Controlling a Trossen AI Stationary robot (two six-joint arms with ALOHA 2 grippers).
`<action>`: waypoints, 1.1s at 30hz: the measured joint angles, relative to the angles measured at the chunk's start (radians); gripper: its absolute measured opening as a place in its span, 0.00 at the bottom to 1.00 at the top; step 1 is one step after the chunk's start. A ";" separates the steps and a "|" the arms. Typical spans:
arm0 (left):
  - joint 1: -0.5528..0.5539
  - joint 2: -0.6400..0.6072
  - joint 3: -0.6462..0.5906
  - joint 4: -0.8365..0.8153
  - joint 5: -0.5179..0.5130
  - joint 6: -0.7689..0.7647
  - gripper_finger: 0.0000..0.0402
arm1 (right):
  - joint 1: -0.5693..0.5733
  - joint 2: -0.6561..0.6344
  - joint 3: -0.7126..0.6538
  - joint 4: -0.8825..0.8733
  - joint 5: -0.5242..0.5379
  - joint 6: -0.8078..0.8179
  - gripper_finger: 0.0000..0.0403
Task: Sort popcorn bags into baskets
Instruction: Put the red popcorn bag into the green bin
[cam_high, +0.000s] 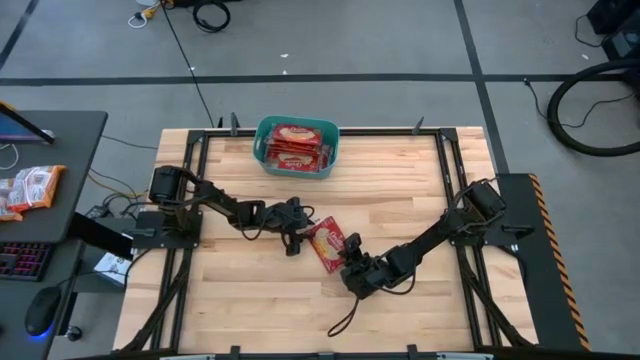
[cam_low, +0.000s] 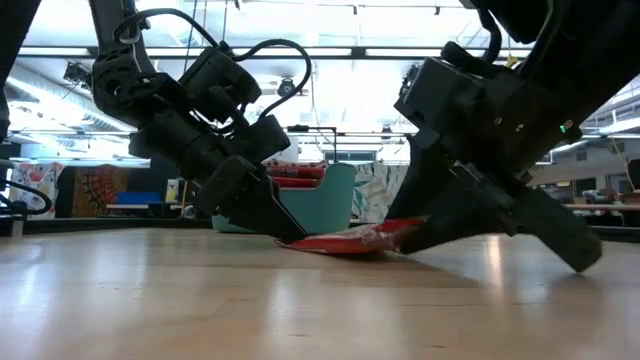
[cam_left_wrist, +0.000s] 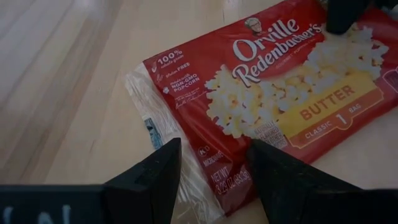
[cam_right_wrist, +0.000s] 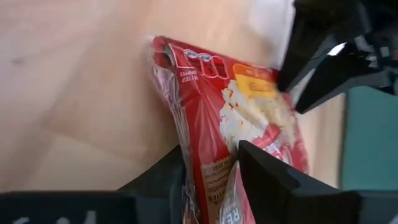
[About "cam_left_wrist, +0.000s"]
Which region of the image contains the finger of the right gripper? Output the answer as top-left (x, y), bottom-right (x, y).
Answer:
top-left (325, 0), bottom-right (373, 35)
top-left (374, 0), bottom-right (398, 11)

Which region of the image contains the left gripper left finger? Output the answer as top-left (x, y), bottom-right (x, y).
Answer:
top-left (104, 138), bottom-right (183, 224)

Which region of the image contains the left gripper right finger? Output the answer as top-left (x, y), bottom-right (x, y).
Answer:
top-left (247, 139), bottom-right (361, 224)

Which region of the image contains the red popcorn bag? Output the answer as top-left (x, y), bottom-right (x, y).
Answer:
top-left (124, 0), bottom-right (398, 223)

